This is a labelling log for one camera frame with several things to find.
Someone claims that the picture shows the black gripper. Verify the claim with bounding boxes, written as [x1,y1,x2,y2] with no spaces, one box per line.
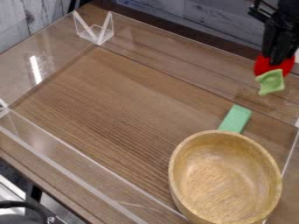
[248,0,299,66]

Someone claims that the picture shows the red plush strawberry toy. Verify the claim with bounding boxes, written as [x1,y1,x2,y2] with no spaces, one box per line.
[254,55,295,95]

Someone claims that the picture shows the green rectangular block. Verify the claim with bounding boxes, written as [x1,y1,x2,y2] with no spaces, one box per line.
[219,105,252,134]

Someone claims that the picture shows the wooden bowl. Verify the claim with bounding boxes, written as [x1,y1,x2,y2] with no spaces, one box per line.
[168,130,283,224]

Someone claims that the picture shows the clear acrylic tray walls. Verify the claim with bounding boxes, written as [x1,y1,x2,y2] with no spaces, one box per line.
[0,6,299,224]

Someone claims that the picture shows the black table leg frame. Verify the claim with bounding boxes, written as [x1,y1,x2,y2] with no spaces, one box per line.
[24,182,68,224]

